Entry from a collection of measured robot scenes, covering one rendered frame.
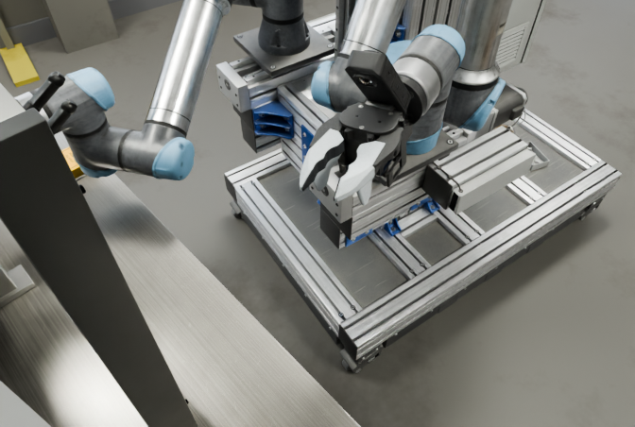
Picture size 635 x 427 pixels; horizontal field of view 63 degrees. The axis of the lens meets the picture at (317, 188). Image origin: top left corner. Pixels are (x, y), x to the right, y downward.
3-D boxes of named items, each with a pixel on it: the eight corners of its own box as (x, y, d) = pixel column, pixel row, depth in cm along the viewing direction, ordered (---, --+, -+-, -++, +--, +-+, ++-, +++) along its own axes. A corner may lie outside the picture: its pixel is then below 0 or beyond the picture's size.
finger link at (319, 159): (308, 218, 59) (356, 173, 64) (300, 180, 55) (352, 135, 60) (288, 208, 61) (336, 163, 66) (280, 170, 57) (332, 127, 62)
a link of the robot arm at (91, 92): (124, 116, 90) (109, 75, 83) (63, 146, 85) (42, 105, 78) (101, 96, 94) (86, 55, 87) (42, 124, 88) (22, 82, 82)
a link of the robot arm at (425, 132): (384, 115, 91) (390, 61, 83) (444, 137, 87) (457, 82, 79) (363, 142, 86) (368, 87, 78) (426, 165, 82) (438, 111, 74)
